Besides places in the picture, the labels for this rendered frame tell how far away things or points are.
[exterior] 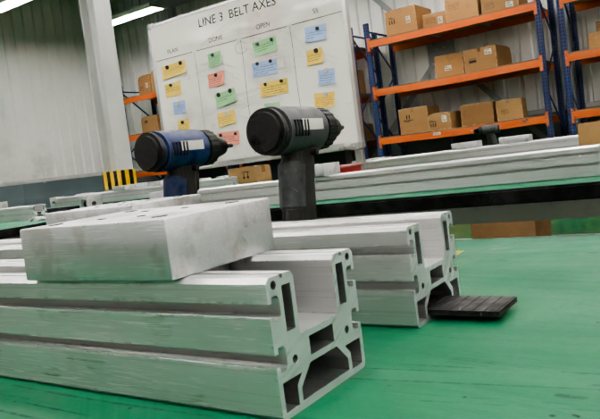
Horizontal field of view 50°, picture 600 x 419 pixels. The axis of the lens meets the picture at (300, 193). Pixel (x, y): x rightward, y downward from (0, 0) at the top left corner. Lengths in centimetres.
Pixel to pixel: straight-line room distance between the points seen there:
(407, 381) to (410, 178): 167
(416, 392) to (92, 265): 23
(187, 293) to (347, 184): 178
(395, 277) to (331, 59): 316
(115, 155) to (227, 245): 858
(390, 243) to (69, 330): 26
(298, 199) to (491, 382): 43
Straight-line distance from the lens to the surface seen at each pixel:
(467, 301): 59
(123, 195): 580
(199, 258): 44
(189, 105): 430
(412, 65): 1180
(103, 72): 913
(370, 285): 57
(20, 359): 59
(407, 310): 55
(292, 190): 80
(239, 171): 540
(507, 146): 386
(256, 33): 397
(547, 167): 198
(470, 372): 45
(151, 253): 43
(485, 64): 1035
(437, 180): 206
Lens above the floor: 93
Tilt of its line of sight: 3 degrees down
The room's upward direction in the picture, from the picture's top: 7 degrees counter-clockwise
